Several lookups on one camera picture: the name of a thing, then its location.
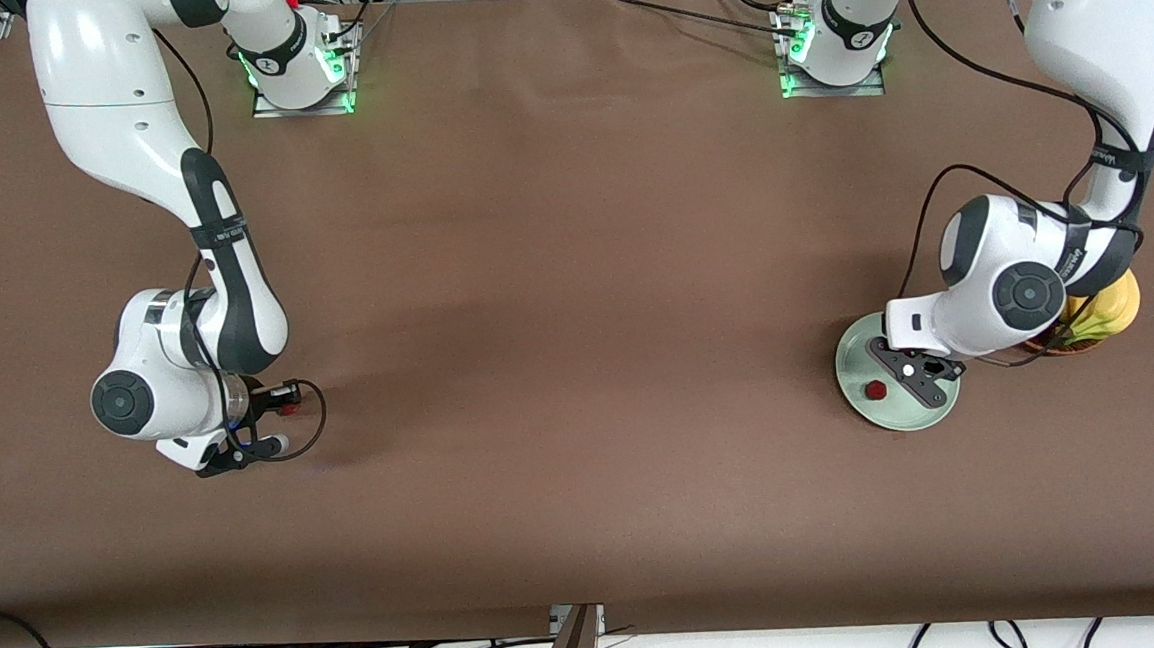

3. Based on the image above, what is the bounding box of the brown table cloth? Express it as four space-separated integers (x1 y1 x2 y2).
0 0 1154 648

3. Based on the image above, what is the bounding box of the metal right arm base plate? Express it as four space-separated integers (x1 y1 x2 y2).
246 22 361 120

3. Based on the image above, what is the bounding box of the pale green round plate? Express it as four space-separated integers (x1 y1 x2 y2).
832 307 964 436

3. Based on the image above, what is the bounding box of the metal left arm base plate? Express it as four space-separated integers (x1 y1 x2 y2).
773 0 888 103

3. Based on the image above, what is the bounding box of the brown wicker basket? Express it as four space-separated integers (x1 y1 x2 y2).
1021 326 1107 359

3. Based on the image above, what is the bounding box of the yellow banana bunch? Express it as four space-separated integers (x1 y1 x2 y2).
1055 270 1144 348

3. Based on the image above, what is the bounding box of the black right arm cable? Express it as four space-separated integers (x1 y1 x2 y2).
150 18 333 470

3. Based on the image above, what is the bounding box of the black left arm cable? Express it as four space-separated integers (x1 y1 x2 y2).
880 0 1154 375

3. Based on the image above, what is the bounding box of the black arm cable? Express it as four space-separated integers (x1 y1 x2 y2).
150 18 333 470
880 0 1154 375

